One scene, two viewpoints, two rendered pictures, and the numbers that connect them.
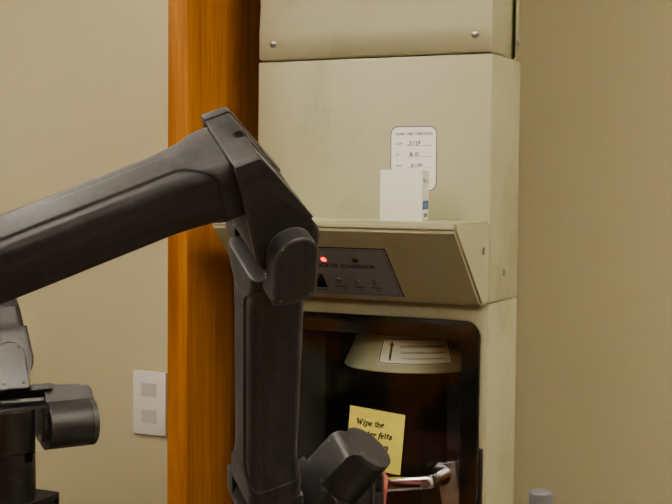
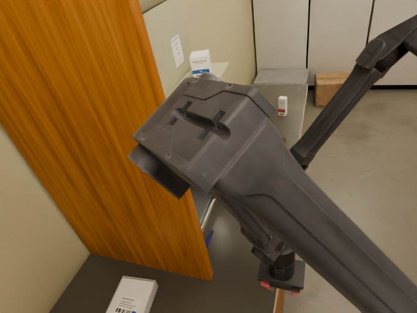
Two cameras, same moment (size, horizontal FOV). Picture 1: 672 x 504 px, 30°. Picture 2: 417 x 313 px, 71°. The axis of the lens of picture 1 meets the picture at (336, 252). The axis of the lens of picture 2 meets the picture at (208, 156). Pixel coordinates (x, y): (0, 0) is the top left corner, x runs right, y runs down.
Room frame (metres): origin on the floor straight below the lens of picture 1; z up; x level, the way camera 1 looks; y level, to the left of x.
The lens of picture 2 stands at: (1.53, 0.73, 1.83)
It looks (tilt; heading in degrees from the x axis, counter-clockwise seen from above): 37 degrees down; 269
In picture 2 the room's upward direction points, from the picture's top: 11 degrees counter-clockwise
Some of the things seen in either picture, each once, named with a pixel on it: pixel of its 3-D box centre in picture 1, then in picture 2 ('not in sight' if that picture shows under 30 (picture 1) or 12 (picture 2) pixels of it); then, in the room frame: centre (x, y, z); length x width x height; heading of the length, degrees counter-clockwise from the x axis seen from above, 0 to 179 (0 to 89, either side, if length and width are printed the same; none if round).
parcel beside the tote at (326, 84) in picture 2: not in sight; (333, 88); (-0.10, -2.27, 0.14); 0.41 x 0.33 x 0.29; 161
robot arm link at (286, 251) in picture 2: (14, 429); (279, 247); (1.41, 0.36, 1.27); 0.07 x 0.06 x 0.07; 122
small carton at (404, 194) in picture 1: (404, 195); (201, 64); (1.49, -0.08, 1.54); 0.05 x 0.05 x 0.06; 78
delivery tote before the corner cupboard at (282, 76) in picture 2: not in sight; (281, 88); (0.45, -2.51, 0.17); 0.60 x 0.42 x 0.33; 152
